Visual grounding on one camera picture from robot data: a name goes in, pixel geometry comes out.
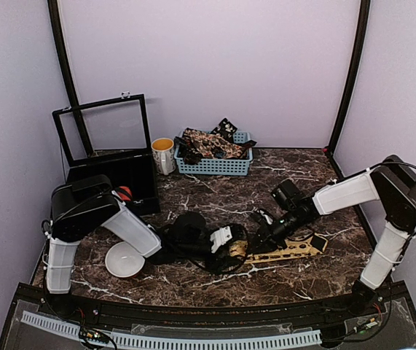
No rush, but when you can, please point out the white bowl orange outside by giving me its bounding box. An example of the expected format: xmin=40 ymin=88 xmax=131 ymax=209
xmin=105 ymin=241 xmax=145 ymax=278

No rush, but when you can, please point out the left black frame post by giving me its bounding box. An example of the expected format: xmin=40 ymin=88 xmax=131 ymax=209
xmin=47 ymin=0 xmax=93 ymax=156

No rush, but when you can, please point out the black frame post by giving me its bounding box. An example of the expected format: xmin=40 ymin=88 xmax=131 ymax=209
xmin=326 ymin=0 xmax=372 ymax=154
xmin=47 ymin=0 xmax=93 ymax=156

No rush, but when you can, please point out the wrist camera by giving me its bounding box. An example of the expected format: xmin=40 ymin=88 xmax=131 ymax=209
xmin=271 ymin=179 xmax=304 ymax=211
xmin=168 ymin=211 xmax=207 ymax=248

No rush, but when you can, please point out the black floral tie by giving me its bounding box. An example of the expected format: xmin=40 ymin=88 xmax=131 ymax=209
xmin=211 ymin=117 xmax=238 ymax=138

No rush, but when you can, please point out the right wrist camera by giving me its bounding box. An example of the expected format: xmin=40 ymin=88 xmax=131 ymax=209
xmin=271 ymin=179 xmax=304 ymax=211

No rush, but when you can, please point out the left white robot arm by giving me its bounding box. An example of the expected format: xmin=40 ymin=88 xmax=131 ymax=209
xmin=42 ymin=175 xmax=248 ymax=318

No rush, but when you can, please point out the black display box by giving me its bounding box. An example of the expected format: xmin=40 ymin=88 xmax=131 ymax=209
xmin=52 ymin=94 xmax=161 ymax=215

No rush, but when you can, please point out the rolled orange black tie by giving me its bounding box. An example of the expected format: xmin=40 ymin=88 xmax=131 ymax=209
xmin=114 ymin=186 xmax=133 ymax=202

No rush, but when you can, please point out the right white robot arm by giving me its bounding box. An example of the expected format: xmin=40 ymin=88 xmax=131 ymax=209
xmin=249 ymin=155 xmax=416 ymax=316

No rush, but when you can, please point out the light blue plastic basket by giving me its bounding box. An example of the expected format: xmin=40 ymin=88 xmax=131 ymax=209
xmin=174 ymin=132 xmax=253 ymax=176

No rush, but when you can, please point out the yellow beetle-pattern tie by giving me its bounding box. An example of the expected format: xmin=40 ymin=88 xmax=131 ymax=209
xmin=246 ymin=234 xmax=329 ymax=264

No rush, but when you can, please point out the white cable duct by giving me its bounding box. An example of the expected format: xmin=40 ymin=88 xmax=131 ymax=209
xmin=20 ymin=311 xmax=322 ymax=350

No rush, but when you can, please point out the floral patterned tie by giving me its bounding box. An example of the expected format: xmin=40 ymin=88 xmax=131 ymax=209
xmin=174 ymin=128 xmax=256 ymax=165

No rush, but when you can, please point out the white mug yellow inside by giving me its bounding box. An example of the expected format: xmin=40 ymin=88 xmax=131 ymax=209
xmin=152 ymin=138 xmax=176 ymax=176

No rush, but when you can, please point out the right black frame post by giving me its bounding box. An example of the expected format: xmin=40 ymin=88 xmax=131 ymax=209
xmin=326 ymin=0 xmax=372 ymax=154

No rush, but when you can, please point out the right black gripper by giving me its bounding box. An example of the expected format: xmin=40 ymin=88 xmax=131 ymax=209
xmin=248 ymin=210 xmax=307 ymax=254

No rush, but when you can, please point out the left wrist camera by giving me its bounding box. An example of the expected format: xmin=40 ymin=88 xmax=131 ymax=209
xmin=168 ymin=211 xmax=207 ymax=248

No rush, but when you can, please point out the black front rail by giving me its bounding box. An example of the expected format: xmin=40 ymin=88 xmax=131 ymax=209
xmin=14 ymin=282 xmax=412 ymax=329

